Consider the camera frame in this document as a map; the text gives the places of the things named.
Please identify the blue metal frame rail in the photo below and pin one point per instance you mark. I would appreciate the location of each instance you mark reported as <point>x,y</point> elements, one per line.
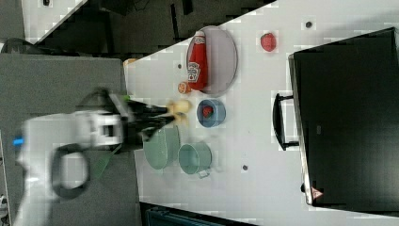
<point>160,217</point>

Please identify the black and silver toaster oven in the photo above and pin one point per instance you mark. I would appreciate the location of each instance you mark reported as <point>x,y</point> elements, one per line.
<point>345,96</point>

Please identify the orange slice toy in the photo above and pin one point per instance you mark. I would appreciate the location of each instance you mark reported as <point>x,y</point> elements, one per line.
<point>184,88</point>

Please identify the green measuring cup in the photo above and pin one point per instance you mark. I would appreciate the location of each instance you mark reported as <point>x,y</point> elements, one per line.
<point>195,158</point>

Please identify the green perforated colander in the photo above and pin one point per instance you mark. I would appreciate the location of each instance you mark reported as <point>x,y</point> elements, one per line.
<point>162,148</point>

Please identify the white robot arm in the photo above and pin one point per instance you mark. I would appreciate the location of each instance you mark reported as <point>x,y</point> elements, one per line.
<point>104,121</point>

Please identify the red plush strawberry in bowl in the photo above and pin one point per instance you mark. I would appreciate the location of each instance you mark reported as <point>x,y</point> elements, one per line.
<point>207,111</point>

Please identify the red plush strawberry on table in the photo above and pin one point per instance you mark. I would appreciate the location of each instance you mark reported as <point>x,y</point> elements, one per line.
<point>268,42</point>

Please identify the red ketchup bottle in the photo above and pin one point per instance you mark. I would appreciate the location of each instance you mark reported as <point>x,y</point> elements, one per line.
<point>197,64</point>

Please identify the yellow plush peeled banana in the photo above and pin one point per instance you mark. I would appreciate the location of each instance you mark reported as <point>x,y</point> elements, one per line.
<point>179,109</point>

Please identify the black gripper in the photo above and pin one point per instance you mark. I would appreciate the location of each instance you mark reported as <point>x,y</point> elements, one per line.
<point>132,121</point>

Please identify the blue bowl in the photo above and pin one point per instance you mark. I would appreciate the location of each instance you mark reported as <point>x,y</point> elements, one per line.
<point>217,118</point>

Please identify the grey round plate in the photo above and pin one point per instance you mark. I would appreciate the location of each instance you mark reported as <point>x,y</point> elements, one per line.
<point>221,60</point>

